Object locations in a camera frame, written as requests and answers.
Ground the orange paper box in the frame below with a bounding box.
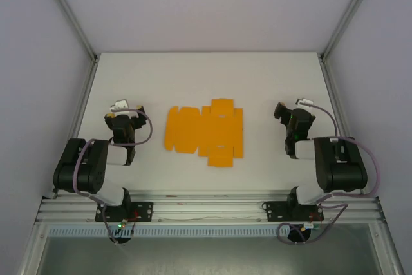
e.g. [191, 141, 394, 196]
[163, 97, 245, 169]

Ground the grey metal sheet panel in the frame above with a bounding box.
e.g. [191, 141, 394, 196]
[35, 236, 387, 275]

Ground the aluminium table side rail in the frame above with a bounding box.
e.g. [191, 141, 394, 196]
[320, 57, 364, 197]
[53, 59, 99, 198]

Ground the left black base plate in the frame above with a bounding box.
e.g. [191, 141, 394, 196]
[95, 201, 154, 223]

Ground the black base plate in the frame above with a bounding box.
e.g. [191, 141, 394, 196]
[262, 200, 324, 223]
[95, 201, 154, 223]

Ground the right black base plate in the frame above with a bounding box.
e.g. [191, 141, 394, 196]
[262, 200, 324, 223]

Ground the black round cable grommet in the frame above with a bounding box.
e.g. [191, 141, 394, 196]
[109, 234, 133, 245]
[288, 225, 312, 244]

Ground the aluminium frame post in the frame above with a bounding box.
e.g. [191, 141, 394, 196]
[320, 0, 382, 62]
[40, 0, 99, 63]

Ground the aluminium mounting rail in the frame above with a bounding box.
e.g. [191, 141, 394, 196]
[35, 193, 386, 224]

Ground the slotted grey cable duct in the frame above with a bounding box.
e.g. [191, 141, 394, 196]
[48, 227, 287, 238]

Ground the aluminium frame bar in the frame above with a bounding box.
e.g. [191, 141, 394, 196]
[17, 223, 49, 275]
[370, 223, 405, 275]

